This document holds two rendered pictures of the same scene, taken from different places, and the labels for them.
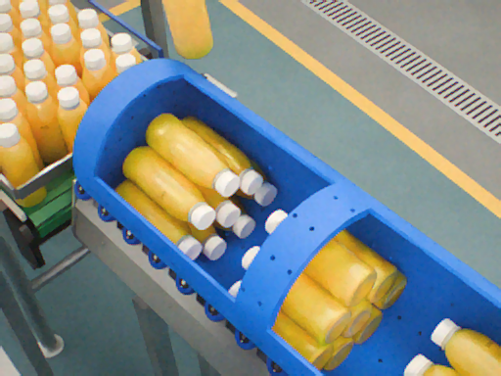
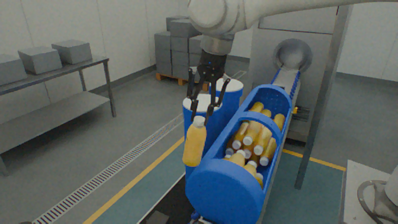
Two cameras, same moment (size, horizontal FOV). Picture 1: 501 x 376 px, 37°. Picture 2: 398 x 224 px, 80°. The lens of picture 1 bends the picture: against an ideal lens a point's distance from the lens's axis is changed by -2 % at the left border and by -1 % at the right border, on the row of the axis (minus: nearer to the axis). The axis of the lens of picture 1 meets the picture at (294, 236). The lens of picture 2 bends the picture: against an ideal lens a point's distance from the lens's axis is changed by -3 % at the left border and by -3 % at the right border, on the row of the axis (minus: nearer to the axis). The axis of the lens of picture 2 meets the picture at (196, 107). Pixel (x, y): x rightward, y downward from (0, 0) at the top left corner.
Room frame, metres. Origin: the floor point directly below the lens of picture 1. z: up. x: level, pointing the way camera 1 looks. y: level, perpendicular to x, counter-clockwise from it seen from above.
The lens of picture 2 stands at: (1.24, 0.84, 1.79)
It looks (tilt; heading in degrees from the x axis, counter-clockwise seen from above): 27 degrees down; 252
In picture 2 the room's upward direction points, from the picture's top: straight up
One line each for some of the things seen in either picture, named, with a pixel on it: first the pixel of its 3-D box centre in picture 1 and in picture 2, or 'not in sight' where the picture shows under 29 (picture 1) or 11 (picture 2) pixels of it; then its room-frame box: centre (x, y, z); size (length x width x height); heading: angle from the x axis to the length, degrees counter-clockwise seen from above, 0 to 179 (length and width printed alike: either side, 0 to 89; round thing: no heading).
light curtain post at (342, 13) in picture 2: not in sight; (317, 111); (-0.26, -0.52, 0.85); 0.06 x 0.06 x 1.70; 46
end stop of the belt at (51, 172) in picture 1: (103, 139); not in sight; (1.07, 0.38, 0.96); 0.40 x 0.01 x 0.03; 136
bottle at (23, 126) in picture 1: (18, 142); not in sight; (1.04, 0.55, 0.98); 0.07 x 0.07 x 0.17
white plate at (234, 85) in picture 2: not in sight; (226, 84); (0.42, -0.89, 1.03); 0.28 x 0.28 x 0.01
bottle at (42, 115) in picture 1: (47, 124); not in sight; (1.09, 0.50, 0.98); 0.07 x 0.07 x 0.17
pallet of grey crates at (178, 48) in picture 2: not in sight; (191, 50); (-0.11, -3.73, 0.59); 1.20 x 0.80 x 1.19; 131
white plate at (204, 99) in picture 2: not in sight; (202, 102); (0.72, -0.63, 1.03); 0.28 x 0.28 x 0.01
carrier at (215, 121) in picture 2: not in sight; (201, 152); (0.72, -0.63, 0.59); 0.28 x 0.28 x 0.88
